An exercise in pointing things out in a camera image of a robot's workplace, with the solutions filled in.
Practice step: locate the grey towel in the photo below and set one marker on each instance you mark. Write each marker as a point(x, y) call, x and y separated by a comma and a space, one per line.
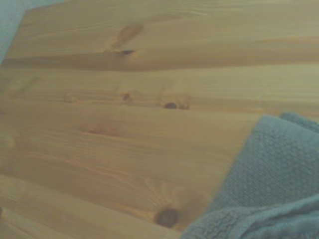
point(269, 179)

